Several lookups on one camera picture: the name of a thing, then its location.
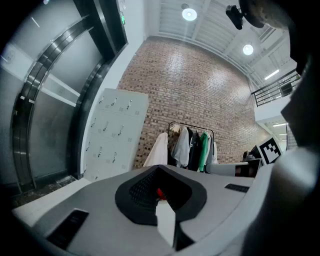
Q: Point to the black framed steel elevator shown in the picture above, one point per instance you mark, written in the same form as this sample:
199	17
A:
57	112

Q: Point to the long ceiling light bar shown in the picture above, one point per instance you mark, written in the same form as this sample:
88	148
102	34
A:
271	74

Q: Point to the beige patterned garment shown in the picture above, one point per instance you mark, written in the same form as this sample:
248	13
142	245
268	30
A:
174	135

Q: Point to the green exit sign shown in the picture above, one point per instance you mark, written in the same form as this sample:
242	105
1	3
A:
122	18

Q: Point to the black metal railing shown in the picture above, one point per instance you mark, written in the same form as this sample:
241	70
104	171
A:
272	91

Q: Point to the person's light shirt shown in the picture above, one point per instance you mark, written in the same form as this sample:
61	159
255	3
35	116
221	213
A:
287	200

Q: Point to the person's head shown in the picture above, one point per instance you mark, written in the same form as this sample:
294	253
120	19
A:
307	75

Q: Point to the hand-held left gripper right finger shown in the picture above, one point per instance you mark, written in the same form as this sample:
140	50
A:
225	205

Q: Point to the grey metal locker door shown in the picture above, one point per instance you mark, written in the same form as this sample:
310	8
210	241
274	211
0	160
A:
132	127

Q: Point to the black clothes rack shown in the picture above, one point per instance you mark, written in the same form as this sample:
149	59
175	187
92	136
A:
190	125

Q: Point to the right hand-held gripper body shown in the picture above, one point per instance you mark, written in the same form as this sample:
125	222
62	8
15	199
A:
270	150

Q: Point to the grey hooded jacket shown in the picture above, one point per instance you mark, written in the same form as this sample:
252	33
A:
182	147

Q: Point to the light long coat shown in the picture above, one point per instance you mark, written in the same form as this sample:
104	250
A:
157	152

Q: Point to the round ceiling lamp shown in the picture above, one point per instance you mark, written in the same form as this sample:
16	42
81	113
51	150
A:
189	14
248	49

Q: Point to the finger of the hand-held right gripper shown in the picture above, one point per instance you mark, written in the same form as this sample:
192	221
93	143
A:
220	169

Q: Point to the green garment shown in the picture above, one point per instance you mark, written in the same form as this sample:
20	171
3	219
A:
203	150

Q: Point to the black garment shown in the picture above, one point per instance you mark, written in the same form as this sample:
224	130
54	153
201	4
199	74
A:
194	152

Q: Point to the grey metal locker cabinet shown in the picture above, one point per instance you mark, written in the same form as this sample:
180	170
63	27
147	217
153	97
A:
115	140

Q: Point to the black head camera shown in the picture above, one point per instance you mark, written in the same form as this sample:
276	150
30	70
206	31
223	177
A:
235	17

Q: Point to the small pale garment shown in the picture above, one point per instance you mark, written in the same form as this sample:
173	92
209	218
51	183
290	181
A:
213	153

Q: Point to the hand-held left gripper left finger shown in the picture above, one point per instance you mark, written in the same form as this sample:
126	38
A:
100	212

